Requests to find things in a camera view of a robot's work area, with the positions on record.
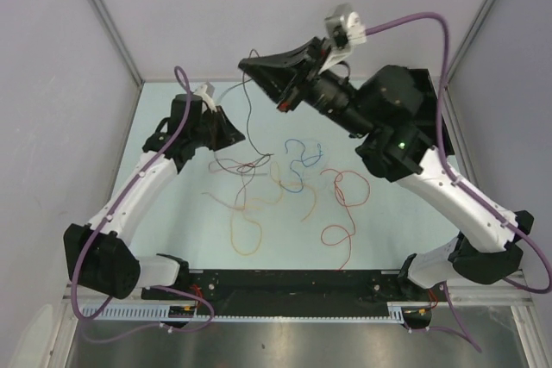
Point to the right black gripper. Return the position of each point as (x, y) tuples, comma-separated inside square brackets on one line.
[(283, 76)]

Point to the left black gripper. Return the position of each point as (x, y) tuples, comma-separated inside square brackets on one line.
[(228, 134)]

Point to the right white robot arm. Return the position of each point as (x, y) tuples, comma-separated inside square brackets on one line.
[(390, 112)]

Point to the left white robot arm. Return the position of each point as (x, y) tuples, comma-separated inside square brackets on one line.
[(97, 253)]

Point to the black compartment bin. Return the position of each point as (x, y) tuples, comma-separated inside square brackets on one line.
[(425, 118)]

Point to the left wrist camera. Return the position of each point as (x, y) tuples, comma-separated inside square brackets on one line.
[(205, 92)]

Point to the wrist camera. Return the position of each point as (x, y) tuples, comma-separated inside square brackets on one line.
[(345, 31), (205, 92)]

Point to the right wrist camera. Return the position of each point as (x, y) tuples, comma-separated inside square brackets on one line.
[(345, 31)]

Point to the white slotted cable duct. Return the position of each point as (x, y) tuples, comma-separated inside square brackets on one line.
[(185, 313)]

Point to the left aluminium frame post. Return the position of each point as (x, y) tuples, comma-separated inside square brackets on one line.
[(108, 24)]

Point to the aluminium frame post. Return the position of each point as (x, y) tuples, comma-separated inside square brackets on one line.
[(108, 24), (468, 39)]

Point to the right aluminium frame post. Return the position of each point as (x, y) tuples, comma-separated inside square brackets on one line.
[(468, 39)]

